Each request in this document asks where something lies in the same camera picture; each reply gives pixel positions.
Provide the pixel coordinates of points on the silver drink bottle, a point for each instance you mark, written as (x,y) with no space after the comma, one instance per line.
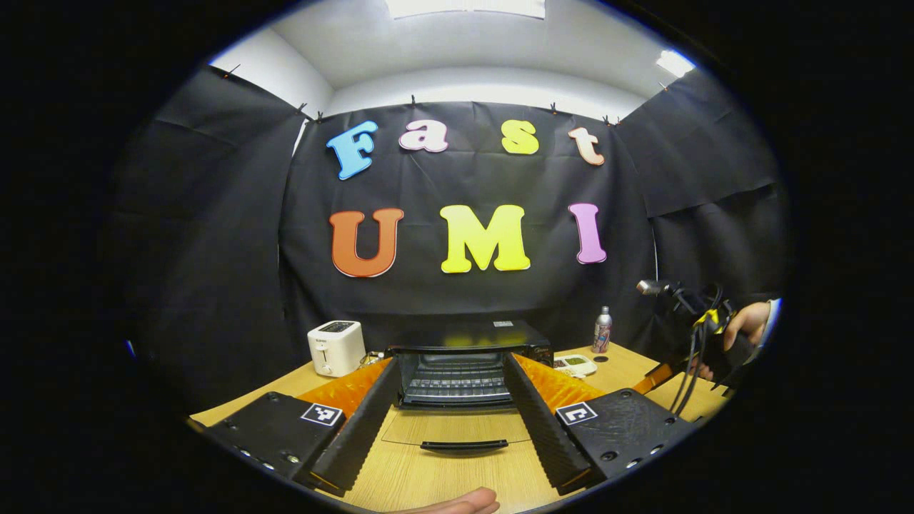
(603,332)

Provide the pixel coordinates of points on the white toaster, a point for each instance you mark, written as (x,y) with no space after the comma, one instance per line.
(334,348)

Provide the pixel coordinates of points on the white divided food tray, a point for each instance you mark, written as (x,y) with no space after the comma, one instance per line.
(575,365)

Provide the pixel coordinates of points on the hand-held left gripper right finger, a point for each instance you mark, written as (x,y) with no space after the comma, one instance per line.
(543,428)

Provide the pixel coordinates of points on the small ceiling light panel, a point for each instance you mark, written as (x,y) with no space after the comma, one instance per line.
(675,63)

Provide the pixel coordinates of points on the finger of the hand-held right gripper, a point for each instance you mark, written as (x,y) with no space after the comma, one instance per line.
(660,377)

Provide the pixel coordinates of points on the black electric oven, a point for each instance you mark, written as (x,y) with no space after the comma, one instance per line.
(464,335)

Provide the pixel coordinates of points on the long ceiling light panel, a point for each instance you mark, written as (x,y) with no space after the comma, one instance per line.
(464,7)

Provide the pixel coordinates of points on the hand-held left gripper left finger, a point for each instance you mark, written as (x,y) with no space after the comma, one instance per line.
(364,432)

